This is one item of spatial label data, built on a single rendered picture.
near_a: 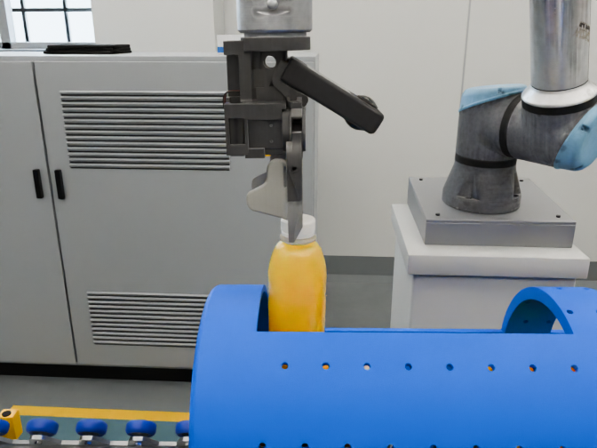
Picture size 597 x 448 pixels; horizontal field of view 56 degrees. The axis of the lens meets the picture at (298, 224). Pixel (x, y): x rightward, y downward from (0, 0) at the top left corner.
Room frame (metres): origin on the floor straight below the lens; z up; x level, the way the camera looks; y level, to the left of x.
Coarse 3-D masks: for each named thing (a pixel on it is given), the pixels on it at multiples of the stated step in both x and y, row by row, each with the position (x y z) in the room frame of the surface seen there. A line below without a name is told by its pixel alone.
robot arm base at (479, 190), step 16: (464, 160) 1.05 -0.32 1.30; (480, 160) 1.02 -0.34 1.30; (512, 160) 1.03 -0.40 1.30; (448, 176) 1.10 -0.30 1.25; (464, 176) 1.04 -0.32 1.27; (480, 176) 1.02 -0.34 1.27; (496, 176) 1.02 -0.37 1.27; (512, 176) 1.03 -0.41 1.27; (448, 192) 1.06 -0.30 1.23; (464, 192) 1.03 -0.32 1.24; (480, 192) 1.01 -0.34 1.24; (496, 192) 1.01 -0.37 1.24; (512, 192) 1.02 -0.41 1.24; (464, 208) 1.02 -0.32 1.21; (480, 208) 1.01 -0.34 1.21; (496, 208) 1.00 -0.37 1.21; (512, 208) 1.02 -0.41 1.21
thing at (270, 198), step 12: (276, 168) 0.56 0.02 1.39; (276, 180) 0.56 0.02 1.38; (252, 192) 0.56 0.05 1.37; (264, 192) 0.56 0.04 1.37; (276, 192) 0.56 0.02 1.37; (252, 204) 0.56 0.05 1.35; (264, 204) 0.56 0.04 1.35; (276, 204) 0.56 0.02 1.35; (288, 204) 0.55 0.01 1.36; (300, 204) 0.55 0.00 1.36; (276, 216) 0.56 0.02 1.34; (288, 216) 0.55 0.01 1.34; (300, 216) 0.56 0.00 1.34; (288, 228) 0.56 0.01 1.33; (300, 228) 0.57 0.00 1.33
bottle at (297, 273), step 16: (288, 240) 0.58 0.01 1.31; (304, 240) 0.58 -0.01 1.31; (272, 256) 0.59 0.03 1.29; (288, 256) 0.57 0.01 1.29; (304, 256) 0.57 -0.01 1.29; (320, 256) 0.58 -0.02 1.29; (272, 272) 0.58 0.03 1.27; (288, 272) 0.56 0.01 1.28; (304, 272) 0.56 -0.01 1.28; (320, 272) 0.57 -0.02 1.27; (272, 288) 0.57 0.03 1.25; (288, 288) 0.56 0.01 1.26; (304, 288) 0.56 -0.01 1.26; (320, 288) 0.57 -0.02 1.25; (272, 304) 0.57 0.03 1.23; (288, 304) 0.56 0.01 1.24; (304, 304) 0.56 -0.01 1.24; (320, 304) 0.57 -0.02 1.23; (272, 320) 0.57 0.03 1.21; (288, 320) 0.56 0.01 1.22; (304, 320) 0.56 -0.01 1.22; (320, 320) 0.57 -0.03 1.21
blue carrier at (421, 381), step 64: (256, 320) 0.55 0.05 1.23; (512, 320) 0.70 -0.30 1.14; (576, 320) 0.54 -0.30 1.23; (192, 384) 0.49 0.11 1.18; (256, 384) 0.48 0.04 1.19; (320, 384) 0.48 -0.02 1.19; (384, 384) 0.48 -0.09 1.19; (448, 384) 0.48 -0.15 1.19; (512, 384) 0.48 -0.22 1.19; (576, 384) 0.48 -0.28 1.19
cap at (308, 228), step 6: (306, 216) 0.60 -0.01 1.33; (312, 216) 0.60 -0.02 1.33; (282, 222) 0.59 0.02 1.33; (306, 222) 0.58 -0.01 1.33; (312, 222) 0.58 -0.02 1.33; (282, 228) 0.59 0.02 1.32; (306, 228) 0.58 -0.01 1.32; (312, 228) 0.58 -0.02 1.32; (282, 234) 0.59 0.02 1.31; (288, 234) 0.58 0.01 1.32; (300, 234) 0.57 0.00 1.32; (306, 234) 0.58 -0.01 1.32; (312, 234) 0.58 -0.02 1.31
